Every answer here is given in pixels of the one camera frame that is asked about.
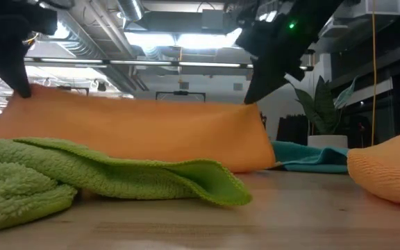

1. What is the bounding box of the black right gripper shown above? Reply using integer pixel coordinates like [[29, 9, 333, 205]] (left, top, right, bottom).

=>
[[236, 0, 343, 104]]

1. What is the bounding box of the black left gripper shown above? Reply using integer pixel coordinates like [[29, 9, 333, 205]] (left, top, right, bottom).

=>
[[0, 0, 58, 99]]

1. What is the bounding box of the teal microfiber towel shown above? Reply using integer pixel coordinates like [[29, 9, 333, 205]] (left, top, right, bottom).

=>
[[271, 140, 349, 174]]

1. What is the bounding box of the green microfiber towel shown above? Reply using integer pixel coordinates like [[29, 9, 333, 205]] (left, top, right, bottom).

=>
[[0, 137, 253, 234]]

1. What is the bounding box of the orange microfiber towel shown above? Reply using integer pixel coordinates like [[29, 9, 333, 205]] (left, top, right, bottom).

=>
[[347, 131, 400, 208], [0, 84, 276, 174]]

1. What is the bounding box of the black ribbed panel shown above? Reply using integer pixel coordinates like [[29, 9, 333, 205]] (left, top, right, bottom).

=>
[[276, 114, 309, 145]]

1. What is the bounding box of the leafy plant in white pot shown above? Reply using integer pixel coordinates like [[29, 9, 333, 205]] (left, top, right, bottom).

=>
[[292, 75, 357, 149]]

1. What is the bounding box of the long LED light bar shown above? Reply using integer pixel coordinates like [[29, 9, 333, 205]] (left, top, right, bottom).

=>
[[24, 57, 315, 72]]

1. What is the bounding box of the yellow cable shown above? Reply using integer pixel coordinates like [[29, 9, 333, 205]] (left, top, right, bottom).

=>
[[371, 0, 378, 147]]

